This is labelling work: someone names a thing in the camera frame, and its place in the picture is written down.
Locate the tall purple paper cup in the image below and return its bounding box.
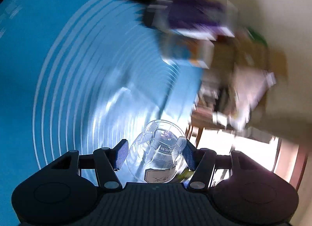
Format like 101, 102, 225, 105
147, 0, 239, 40

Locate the blue silicone baking mat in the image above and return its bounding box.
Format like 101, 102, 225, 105
1, 0, 202, 225

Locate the orange and blue paper cup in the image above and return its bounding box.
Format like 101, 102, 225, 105
161, 34, 214, 69

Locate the large cardboard box top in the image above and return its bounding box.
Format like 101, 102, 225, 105
210, 40, 288, 129

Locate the clear plastic cup with label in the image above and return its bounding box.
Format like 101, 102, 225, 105
126, 120, 187, 183

